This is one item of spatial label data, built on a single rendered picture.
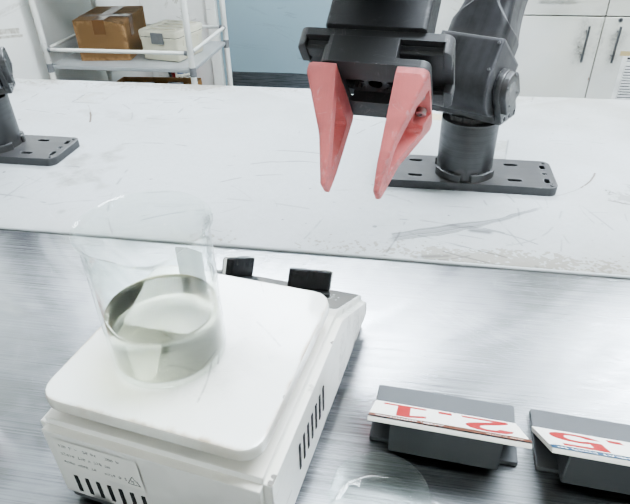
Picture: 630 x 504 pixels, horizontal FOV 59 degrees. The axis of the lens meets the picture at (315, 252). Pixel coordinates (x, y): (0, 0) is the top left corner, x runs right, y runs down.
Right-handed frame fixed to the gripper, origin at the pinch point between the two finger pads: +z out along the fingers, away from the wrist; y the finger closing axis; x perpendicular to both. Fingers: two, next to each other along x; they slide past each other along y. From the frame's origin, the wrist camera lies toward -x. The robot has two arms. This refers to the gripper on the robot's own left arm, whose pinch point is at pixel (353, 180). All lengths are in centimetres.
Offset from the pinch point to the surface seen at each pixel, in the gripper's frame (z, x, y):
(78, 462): 20.0, -6.0, -9.5
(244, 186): -6.7, 22.8, -18.2
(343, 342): 10.3, 2.7, 1.1
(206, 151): -12.5, 27.7, -27.1
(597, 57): -146, 191, 43
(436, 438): 14.7, 1.6, 8.0
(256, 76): -150, 233, -129
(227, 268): 6.8, 2.9, -8.3
